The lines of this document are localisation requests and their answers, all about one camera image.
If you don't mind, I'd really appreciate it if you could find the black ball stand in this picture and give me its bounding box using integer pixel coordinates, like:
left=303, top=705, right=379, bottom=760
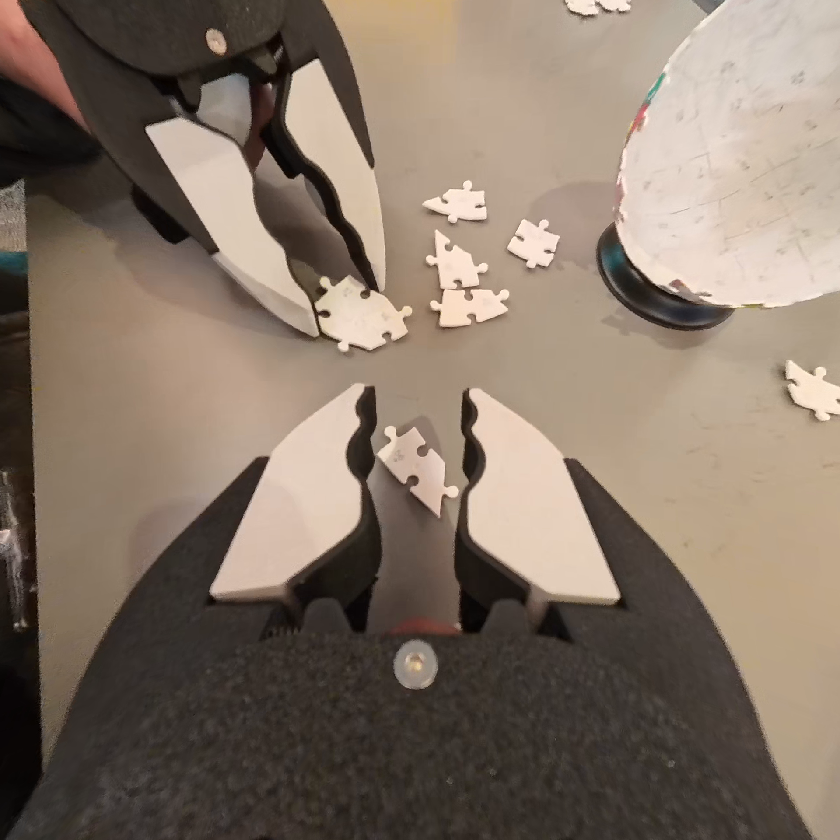
left=596, top=222, right=736, bottom=331

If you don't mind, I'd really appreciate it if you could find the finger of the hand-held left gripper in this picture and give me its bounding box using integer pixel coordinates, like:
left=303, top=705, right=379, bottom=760
left=261, top=58, right=386, bottom=291
left=144, top=117, right=322, bottom=338

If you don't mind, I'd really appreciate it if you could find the person's left hand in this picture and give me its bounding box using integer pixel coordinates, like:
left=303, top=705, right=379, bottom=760
left=246, top=82, right=277, bottom=168

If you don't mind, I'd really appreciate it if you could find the colourful 3D puzzle ball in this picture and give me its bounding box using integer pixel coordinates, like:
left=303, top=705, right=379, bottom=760
left=613, top=0, right=840, bottom=309

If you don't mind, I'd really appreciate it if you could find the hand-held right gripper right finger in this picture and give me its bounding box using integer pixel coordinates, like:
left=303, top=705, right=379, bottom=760
left=456, top=387, right=622, bottom=634

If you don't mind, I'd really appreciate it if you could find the person's dark clothing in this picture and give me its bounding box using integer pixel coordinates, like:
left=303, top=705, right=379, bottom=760
left=0, top=630, right=42, bottom=815

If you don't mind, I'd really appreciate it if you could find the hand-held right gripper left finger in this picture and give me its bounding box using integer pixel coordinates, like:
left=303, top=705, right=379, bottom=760
left=209, top=384, right=383, bottom=626

